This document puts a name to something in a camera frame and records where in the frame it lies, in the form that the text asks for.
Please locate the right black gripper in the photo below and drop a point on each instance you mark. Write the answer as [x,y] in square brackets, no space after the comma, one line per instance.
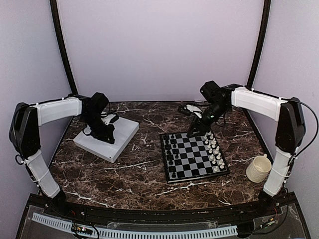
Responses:
[200,125]

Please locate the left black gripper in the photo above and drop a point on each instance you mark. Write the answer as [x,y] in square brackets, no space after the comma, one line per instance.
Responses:
[104,137]

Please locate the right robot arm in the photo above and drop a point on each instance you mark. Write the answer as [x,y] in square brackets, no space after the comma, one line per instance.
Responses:
[285,114]

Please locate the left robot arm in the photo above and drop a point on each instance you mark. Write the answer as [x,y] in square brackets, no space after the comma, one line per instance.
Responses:
[25,137]

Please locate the black white chess board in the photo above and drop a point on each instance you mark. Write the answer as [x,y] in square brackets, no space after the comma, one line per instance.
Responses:
[192,164]

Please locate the white chess pieces row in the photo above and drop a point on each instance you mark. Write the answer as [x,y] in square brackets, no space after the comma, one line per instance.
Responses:
[213,152]

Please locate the white plastic tray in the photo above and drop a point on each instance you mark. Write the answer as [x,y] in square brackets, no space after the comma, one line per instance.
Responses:
[124,131]

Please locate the cream ribbed mug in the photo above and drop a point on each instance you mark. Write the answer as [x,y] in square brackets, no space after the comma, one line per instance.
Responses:
[259,168]

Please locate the right black frame post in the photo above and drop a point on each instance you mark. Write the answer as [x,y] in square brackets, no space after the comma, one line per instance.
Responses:
[259,44]

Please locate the black front rail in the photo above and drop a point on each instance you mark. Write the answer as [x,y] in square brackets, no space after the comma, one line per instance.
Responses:
[236,214]

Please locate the white cable duct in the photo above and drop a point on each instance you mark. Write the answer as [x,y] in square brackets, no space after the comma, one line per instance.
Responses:
[134,231]

